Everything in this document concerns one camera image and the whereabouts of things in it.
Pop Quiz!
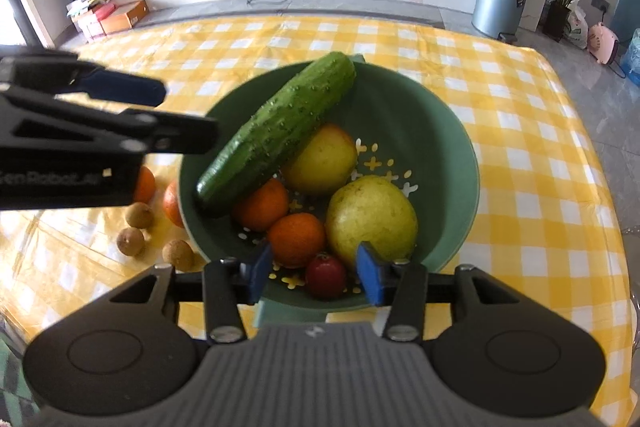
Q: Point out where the brown longan small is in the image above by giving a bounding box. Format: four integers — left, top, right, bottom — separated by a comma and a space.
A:
162, 239, 194, 272

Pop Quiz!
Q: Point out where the small red fruit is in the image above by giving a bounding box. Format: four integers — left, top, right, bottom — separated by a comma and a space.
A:
305, 254, 347, 300

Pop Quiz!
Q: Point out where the orange tangerine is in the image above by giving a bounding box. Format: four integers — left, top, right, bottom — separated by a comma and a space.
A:
134, 166, 156, 204
163, 179, 184, 229
267, 212, 326, 269
233, 178, 288, 232

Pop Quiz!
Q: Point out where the yellow-green pear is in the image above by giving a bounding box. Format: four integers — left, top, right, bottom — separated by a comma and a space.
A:
326, 176, 419, 271

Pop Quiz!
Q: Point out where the red-green apple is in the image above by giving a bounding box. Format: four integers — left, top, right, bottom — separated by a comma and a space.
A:
281, 124, 358, 196

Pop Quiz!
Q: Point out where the green cucumber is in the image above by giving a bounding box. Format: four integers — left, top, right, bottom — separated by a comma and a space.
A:
196, 52, 356, 205

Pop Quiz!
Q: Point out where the stack of books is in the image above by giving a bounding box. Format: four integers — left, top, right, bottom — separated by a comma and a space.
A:
66, 0, 116, 40

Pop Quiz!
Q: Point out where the orange cardboard box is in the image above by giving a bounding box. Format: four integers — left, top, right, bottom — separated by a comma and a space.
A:
101, 0, 149, 35

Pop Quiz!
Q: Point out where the green colander bowl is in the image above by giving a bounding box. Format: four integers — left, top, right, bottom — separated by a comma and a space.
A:
177, 53, 482, 329

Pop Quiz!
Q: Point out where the yellow checkered tablecloth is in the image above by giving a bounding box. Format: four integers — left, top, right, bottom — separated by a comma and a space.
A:
1, 16, 639, 426

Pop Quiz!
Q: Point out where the white plastic bag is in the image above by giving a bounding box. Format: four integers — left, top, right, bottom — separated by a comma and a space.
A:
563, 0, 589, 50

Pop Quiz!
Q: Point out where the pink piglet heater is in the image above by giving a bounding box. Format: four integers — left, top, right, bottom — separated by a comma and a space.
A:
587, 22, 618, 66

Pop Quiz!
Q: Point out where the blue water jug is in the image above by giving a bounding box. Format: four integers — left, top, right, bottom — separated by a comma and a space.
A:
620, 28, 640, 87

